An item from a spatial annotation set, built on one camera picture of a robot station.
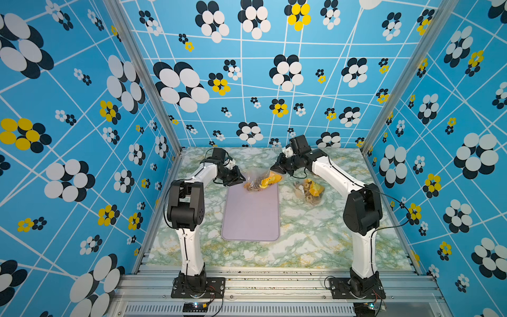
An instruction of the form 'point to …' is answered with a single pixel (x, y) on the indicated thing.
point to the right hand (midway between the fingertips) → (272, 166)
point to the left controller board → (195, 307)
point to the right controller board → (364, 309)
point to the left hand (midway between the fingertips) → (246, 177)
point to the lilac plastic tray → (251, 215)
